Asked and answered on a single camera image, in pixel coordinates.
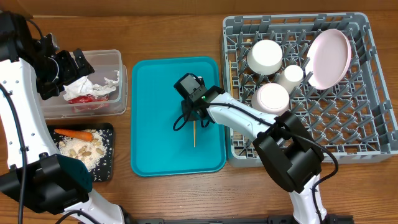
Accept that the wooden chopstick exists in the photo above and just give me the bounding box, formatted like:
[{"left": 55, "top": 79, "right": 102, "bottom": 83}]
[
  {"left": 228, "top": 60, "right": 233, "bottom": 97},
  {"left": 193, "top": 121, "right": 197, "bottom": 147}
]

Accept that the white napkin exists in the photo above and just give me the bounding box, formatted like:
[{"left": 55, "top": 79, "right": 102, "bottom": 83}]
[{"left": 63, "top": 76, "right": 93, "bottom": 101}]

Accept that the red snack wrapper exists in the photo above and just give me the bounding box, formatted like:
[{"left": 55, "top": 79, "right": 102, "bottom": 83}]
[{"left": 68, "top": 94, "right": 109, "bottom": 113}]

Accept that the aluminium foil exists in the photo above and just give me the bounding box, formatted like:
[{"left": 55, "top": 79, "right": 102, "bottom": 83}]
[{"left": 91, "top": 70, "right": 120, "bottom": 97}]

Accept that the orange carrot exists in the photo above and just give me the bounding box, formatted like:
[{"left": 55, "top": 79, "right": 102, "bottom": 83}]
[{"left": 54, "top": 129, "right": 94, "bottom": 141}]

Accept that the white bowl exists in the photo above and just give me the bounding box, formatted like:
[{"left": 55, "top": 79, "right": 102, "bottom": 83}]
[{"left": 247, "top": 40, "right": 282, "bottom": 75}]

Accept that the peanut shells and rice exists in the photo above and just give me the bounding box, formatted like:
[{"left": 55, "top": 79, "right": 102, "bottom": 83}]
[{"left": 53, "top": 129, "right": 114, "bottom": 182}]

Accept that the white cup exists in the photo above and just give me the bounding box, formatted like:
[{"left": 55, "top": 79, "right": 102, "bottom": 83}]
[{"left": 277, "top": 65, "right": 303, "bottom": 94}]

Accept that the large pink plate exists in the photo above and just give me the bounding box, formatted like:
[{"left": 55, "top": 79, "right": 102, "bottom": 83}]
[{"left": 305, "top": 29, "right": 352, "bottom": 90}]

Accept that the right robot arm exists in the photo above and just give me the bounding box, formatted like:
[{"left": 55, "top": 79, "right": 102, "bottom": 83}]
[{"left": 173, "top": 73, "right": 327, "bottom": 223}]

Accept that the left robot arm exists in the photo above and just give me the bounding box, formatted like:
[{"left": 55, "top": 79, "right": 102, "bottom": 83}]
[{"left": 1, "top": 11, "right": 134, "bottom": 223}]

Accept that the clear plastic bin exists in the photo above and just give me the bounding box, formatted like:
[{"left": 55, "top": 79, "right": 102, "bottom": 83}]
[{"left": 40, "top": 50, "right": 128, "bottom": 119}]

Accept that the teal serving tray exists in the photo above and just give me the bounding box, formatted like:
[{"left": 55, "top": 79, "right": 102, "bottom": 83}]
[{"left": 131, "top": 57, "right": 226, "bottom": 177}]

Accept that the black plastic tray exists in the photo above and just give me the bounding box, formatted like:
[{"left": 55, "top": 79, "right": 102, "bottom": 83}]
[{"left": 48, "top": 123, "right": 115, "bottom": 182}]

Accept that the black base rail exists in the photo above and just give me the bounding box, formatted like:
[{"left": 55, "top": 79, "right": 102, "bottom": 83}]
[{"left": 136, "top": 215, "right": 354, "bottom": 224}]

